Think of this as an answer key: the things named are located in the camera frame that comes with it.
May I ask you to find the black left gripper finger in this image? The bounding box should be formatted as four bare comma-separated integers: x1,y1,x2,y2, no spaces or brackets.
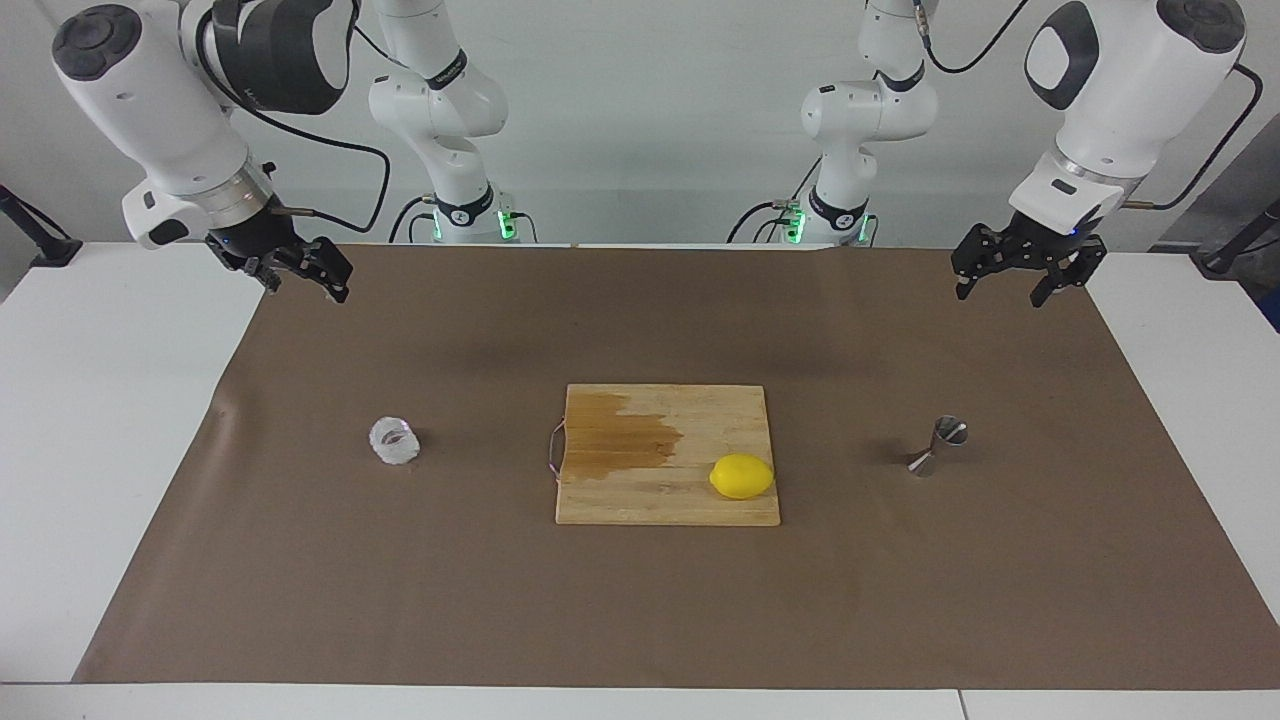
950,228,1006,299
1030,250,1106,308

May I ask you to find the steel double jigger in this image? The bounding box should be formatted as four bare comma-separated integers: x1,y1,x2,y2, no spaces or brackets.
907,415,969,478

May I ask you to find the clear faceted glass cup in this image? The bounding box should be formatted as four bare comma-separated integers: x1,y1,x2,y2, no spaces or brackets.
368,415,421,468

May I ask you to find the black clamp stand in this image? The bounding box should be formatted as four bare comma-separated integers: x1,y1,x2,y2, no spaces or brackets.
1200,198,1280,278
0,185,83,268

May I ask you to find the brown paper table mat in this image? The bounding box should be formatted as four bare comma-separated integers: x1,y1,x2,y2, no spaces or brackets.
72,243,1280,691

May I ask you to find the yellow lemon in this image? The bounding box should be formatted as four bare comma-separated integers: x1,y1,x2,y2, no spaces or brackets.
709,454,776,501

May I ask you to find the wooden cutting board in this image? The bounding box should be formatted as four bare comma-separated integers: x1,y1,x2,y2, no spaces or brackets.
548,384,782,527

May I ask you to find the black right base cable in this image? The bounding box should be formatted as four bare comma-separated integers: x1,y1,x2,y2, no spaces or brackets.
388,195,441,244

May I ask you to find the black base cable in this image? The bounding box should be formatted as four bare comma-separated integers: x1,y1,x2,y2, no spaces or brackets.
727,155,823,244
388,195,441,244

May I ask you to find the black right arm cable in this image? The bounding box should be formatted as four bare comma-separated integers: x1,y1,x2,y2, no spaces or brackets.
195,0,393,236

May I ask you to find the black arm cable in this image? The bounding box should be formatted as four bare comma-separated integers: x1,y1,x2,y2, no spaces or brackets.
195,0,393,236
910,0,1263,211

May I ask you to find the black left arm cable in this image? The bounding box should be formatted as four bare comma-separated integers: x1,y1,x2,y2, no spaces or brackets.
910,0,1263,211

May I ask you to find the black left base cable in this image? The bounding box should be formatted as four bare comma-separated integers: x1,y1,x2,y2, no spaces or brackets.
727,155,823,244

